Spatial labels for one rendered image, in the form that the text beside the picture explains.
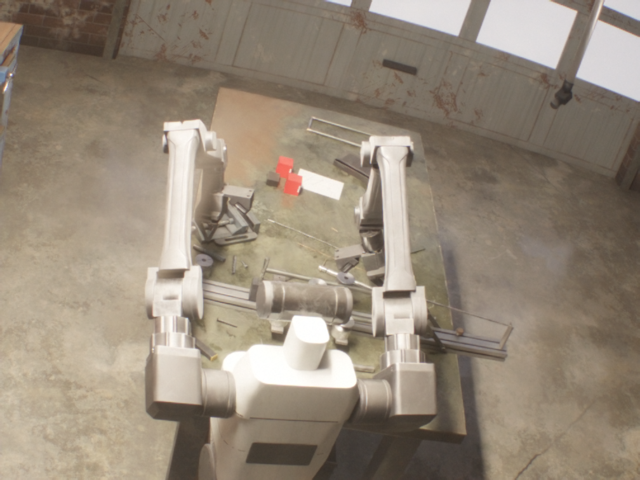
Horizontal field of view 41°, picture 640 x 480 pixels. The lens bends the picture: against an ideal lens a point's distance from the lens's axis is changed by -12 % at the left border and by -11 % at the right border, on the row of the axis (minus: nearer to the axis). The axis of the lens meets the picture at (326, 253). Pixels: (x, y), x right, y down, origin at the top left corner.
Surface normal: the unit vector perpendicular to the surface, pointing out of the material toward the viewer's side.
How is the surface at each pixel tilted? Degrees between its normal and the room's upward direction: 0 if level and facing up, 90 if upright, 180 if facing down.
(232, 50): 90
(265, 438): 90
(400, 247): 38
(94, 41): 90
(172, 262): 33
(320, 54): 90
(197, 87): 0
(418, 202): 0
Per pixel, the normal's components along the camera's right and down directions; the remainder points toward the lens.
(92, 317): 0.27, -0.76
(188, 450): 0.01, 0.61
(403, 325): 0.04, -0.36
